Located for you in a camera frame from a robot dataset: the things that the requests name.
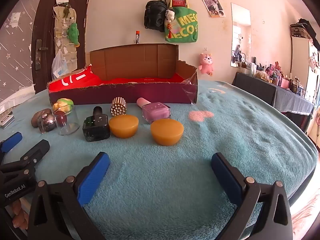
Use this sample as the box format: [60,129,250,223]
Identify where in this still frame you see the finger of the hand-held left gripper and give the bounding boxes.
[0,139,50,183]
[0,132,23,161]

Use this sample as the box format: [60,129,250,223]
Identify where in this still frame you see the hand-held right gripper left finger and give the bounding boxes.
[27,151,111,240]

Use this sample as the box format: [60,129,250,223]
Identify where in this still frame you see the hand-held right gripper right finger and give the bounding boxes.
[211,152,293,240]

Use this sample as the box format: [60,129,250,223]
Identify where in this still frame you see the silver glitter bottle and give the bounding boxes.
[37,114,58,134]

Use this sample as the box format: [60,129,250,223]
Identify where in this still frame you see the brown smooth stone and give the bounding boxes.
[31,108,52,128]

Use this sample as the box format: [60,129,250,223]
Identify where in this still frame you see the clear plastic cup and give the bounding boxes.
[50,105,80,136]

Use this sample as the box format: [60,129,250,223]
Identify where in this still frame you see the dark red ball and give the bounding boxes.
[54,110,68,126]

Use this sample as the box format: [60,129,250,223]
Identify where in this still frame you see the black nail polish bottle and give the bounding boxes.
[82,106,111,142]

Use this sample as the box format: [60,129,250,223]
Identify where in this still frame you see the yellow green squishy toy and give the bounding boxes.
[52,98,75,112]

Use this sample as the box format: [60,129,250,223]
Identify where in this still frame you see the orange round soap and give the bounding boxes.
[150,119,185,146]
[109,114,139,139]

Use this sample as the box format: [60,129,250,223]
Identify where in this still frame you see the cardboard box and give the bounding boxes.
[47,43,198,106]

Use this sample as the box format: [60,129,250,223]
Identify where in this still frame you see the person's left hand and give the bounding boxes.
[9,200,30,230]

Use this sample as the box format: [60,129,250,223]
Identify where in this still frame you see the small white device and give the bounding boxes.
[0,111,15,130]

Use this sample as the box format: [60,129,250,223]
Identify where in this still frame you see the gold studded cylinder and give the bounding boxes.
[110,97,127,117]

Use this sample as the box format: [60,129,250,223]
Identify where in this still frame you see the red plastic bag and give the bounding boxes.
[49,65,193,94]

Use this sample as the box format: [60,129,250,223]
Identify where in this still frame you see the clear plastic bag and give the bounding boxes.
[51,49,69,80]

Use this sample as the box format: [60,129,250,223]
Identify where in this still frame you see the table with dark cloth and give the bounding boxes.
[232,71,315,133]

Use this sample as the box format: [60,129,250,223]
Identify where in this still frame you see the row of cosmetic bottles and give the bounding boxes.
[236,60,307,97]

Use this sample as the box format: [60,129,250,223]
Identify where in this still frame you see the pink plush toy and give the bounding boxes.
[198,52,215,76]

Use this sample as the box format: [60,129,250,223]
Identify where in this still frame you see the dark brown door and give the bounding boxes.
[31,0,92,93]

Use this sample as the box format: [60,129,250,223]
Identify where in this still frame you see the beige hanging organizer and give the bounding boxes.
[52,4,80,65]

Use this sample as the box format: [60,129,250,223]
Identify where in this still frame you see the green plush crocodile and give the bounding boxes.
[66,22,81,47]

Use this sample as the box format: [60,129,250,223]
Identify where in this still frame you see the white wardrobe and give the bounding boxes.
[290,34,320,100]

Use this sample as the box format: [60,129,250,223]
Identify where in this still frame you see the green tote bag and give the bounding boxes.
[164,5,199,43]

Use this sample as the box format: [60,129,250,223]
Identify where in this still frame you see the dark patterned storage bag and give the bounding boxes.
[289,18,320,48]

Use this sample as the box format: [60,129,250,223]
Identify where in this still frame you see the black backpack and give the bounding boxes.
[144,0,168,32]

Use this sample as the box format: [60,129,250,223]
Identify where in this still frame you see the red picture bag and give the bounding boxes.
[168,0,188,8]

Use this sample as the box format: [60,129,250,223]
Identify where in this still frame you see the metal door handle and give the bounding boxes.
[35,39,48,70]

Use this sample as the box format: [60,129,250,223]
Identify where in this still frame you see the wall mirror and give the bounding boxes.
[230,2,251,68]

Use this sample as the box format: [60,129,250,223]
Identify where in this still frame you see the wall photo prints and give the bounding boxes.
[202,0,226,18]

